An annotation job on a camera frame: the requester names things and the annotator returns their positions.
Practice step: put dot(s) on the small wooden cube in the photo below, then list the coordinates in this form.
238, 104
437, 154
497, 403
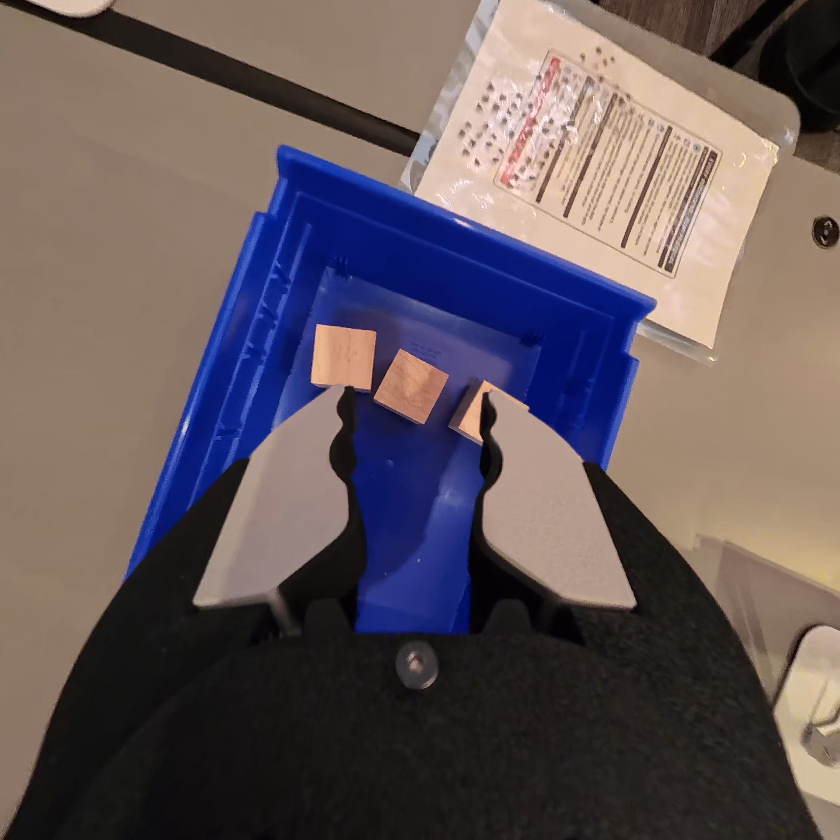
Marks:
411, 387
343, 358

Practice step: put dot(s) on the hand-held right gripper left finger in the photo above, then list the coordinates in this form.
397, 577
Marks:
282, 518

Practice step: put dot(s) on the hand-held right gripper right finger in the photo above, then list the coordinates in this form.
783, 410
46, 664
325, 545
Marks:
551, 518

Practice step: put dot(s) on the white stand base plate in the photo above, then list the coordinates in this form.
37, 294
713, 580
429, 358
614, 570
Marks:
72, 5

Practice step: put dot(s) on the blue plastic bin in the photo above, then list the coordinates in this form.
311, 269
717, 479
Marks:
459, 262

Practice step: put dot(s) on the black round table grommet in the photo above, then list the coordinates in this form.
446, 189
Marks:
825, 232

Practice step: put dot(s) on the printed sheet in plastic bag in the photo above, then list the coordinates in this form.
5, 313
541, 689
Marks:
590, 164

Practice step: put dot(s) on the dark chair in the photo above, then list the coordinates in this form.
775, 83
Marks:
807, 65

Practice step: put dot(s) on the wooden cube with blue tape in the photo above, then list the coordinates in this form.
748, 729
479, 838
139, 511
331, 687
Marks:
469, 413

